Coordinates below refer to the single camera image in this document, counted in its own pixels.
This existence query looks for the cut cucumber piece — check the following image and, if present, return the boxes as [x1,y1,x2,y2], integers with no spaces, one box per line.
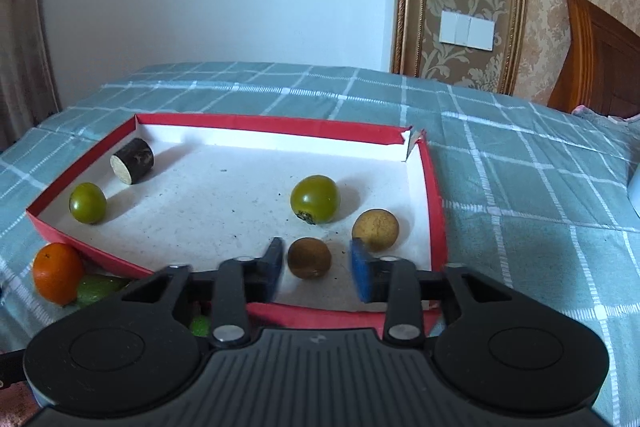
[76,274,132,308]

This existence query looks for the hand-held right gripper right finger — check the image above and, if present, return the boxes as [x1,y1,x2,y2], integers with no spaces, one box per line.
[348,239,501,349]

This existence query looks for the large yellow-brown longan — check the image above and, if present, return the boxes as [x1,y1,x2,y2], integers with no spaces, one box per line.
[351,209,401,254]

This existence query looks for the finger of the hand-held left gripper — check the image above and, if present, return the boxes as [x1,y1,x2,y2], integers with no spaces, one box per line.
[0,349,26,390]

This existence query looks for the dark sugarcane piece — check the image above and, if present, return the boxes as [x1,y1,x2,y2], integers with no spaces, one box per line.
[110,138,155,185]

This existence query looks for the small green tomato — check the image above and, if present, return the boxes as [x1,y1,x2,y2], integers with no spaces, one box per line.
[69,182,108,225]

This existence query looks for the red shallow cardboard box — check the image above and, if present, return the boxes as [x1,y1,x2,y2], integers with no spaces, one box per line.
[26,113,448,333]

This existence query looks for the green checked bed sheet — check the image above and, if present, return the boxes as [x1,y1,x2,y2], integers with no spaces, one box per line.
[0,62,640,427]

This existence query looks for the large green tomato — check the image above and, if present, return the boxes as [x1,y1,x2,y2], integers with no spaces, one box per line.
[290,175,341,225]

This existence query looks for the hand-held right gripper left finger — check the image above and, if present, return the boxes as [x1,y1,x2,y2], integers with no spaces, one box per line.
[117,237,286,348]

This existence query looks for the white wall switch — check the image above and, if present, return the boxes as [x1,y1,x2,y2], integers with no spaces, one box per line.
[439,10,496,51]

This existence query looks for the small brown longan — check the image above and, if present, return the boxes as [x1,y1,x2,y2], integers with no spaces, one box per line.
[287,237,332,280]

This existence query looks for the patterned brown curtain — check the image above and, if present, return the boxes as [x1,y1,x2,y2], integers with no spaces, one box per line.
[0,0,61,148]

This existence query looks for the wooden headboard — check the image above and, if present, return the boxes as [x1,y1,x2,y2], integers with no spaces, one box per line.
[547,0,640,118]

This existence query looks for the orange mandarin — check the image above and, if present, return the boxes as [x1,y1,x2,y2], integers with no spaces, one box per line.
[32,242,85,307]

